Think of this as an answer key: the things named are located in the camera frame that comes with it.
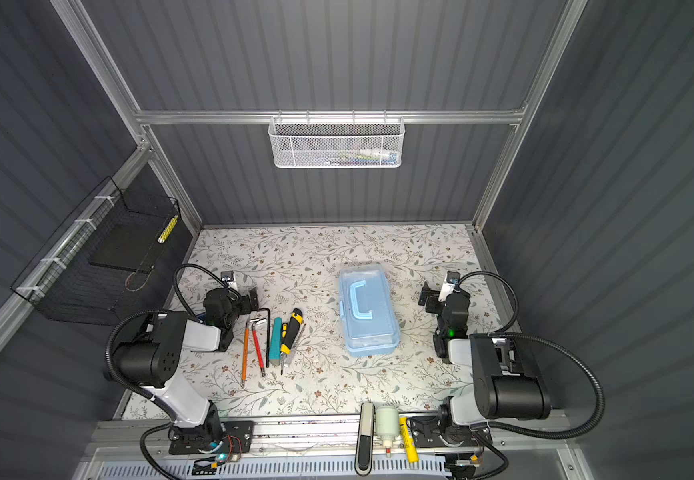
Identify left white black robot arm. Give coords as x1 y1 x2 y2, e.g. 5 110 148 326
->
105 288 258 442

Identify black wire mesh basket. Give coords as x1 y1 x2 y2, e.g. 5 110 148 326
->
11 178 181 326

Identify black hex key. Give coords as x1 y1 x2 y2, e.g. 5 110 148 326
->
257 307 272 368

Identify teal utility knife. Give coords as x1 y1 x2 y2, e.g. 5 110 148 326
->
268 317 283 367

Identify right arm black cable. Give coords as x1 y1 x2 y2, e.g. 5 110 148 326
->
458 270 606 440

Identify blue plastic tool box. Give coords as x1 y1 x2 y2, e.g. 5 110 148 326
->
338 264 401 358

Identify small precision screwdriver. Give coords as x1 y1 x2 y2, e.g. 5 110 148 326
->
280 331 301 374

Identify red hex key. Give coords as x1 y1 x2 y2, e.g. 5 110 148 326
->
250 318 267 377

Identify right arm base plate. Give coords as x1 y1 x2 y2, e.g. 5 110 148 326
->
406 415 492 449

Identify yellow marker in black basket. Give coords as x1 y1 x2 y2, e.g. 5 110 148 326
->
157 215 179 244

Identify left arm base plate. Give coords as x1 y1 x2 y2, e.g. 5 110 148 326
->
168 421 255 455

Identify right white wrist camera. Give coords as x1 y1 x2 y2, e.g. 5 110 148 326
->
438 271 461 302

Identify white wire mesh basket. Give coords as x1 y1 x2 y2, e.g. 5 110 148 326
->
268 118 406 169

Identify white glue bottle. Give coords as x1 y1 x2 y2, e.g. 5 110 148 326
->
375 405 401 456

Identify yellow marker on rail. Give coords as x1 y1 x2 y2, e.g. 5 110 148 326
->
399 417 419 464

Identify black white handheld device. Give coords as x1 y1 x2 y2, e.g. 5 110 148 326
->
355 402 375 477

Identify orange pencil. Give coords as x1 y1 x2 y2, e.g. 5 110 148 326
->
241 319 251 388

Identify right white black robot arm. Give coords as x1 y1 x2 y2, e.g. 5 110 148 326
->
419 282 552 435

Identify black pad in basket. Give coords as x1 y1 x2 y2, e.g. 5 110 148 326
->
89 224 165 273

